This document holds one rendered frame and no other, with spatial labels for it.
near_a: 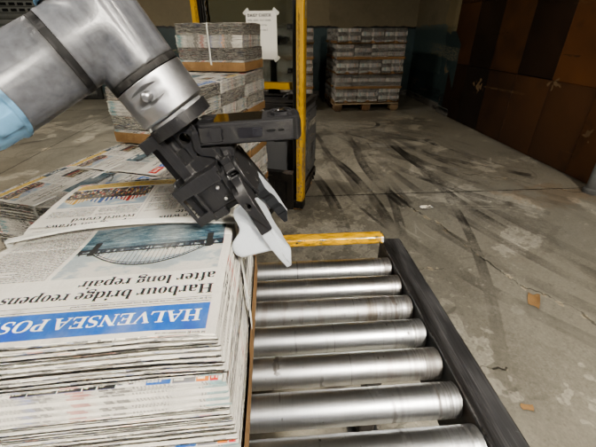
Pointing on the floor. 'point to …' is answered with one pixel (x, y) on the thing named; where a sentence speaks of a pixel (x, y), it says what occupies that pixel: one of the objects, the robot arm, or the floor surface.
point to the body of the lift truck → (280, 157)
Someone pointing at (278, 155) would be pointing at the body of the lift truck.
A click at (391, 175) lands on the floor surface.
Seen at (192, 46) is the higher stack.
